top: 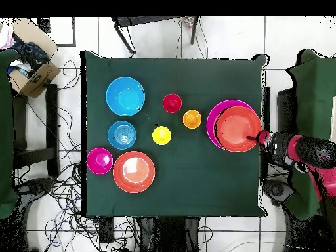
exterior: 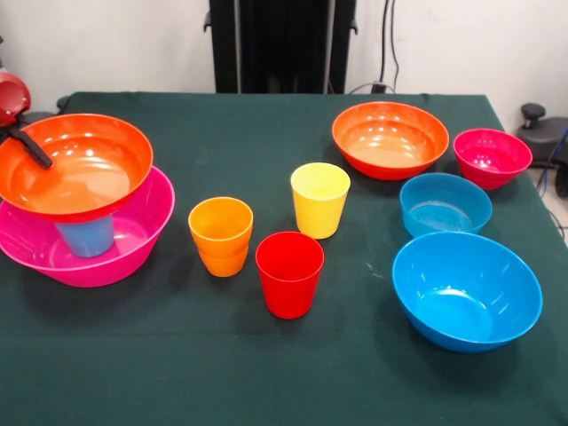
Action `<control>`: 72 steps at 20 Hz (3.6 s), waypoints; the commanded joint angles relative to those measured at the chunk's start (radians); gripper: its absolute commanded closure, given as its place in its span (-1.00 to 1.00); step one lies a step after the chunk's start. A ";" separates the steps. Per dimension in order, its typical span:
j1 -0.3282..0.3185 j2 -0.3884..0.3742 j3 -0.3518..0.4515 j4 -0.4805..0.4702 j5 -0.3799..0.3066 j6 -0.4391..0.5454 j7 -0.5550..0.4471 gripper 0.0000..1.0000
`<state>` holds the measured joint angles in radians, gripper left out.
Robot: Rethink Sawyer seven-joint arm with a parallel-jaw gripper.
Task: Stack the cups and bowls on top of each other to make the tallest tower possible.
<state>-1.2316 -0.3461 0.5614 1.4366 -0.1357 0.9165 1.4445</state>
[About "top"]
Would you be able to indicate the orange-red bowl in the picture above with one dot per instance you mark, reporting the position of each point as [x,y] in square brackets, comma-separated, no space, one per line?
[134,172]
[233,126]

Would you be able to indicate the yellow cup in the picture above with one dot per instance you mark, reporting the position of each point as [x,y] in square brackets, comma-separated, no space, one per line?
[161,135]

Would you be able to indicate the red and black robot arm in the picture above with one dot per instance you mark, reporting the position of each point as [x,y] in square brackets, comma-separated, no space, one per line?
[315,152]

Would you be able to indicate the large pink bowl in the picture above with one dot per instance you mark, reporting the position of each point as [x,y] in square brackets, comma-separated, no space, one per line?
[211,123]

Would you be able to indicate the orange cup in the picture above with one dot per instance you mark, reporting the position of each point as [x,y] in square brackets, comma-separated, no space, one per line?
[192,119]

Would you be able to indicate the green cloth covered table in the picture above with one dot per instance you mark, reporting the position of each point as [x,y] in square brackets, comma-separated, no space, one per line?
[315,92]
[6,131]

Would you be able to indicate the dark green tablecloth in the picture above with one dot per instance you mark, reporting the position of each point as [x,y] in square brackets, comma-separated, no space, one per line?
[183,183]

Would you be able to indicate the red cup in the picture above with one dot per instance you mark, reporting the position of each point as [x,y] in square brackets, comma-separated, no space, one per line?
[172,103]

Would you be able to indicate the small blue bowl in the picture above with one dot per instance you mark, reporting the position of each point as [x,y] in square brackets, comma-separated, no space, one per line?
[122,135]

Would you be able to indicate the colourful small objects pile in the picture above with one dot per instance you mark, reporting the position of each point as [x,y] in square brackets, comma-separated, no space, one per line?
[187,22]

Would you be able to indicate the large blue bowl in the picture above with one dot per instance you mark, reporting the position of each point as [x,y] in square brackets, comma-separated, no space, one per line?
[125,96]

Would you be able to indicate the small magenta bowl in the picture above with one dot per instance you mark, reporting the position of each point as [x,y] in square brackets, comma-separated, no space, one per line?
[99,160]

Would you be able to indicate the black rectangular box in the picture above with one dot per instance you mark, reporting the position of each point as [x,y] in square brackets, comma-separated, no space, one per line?
[106,231]

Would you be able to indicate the cardboard box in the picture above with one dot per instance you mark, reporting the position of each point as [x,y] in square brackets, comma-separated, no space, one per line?
[39,78]

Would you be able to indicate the dark blue cloth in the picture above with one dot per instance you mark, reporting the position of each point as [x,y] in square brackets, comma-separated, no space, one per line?
[31,55]

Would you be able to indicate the black pedestal leg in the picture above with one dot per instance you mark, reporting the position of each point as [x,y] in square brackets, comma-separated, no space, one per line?
[277,190]
[39,185]

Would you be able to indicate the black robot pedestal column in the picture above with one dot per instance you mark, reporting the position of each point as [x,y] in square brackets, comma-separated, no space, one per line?
[168,233]

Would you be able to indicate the black stool frame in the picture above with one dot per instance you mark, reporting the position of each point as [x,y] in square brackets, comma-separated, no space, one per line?
[123,21]

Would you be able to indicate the black bench frame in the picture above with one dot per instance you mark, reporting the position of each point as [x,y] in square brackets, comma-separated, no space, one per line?
[51,118]

